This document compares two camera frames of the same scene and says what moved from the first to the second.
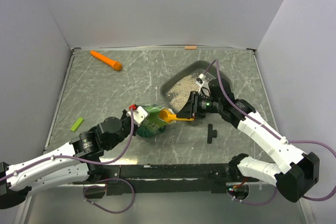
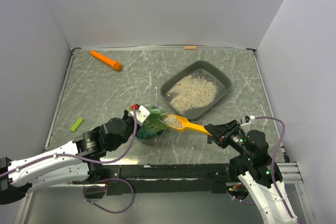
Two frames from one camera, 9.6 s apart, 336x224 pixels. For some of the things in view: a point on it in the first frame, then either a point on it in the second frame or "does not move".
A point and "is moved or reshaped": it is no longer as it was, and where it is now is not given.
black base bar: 166,179 does not move
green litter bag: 153,125 does not move
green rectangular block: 77,124 does not move
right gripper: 191,108 -> 222,131
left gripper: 124,115 does not move
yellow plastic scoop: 166,116 is moved or reshaped
